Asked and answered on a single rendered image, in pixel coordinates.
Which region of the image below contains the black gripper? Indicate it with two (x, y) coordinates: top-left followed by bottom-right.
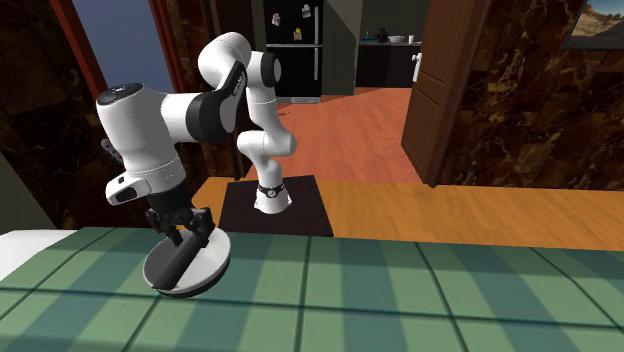
(145, 182), (216, 246)

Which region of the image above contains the white round plate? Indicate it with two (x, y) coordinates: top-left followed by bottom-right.
(142, 227), (232, 299)

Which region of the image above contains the dark robot stand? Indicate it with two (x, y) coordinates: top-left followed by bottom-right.
(217, 175), (336, 239)

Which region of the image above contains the black refrigerator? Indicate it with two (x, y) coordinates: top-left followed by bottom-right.
(263, 0), (325, 99)

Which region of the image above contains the bed with green checked cover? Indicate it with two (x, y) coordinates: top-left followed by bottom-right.
(0, 226), (624, 352)

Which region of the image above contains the dark kitchen counter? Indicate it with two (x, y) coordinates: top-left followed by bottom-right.
(355, 27), (423, 89)

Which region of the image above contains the brown wooden door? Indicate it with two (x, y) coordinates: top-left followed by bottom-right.
(401, 0), (494, 188)

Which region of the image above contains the window with red frame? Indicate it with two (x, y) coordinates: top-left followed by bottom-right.
(48, 0), (178, 99)

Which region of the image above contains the framed landscape wall picture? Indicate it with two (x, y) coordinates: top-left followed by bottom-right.
(560, 0), (624, 51)

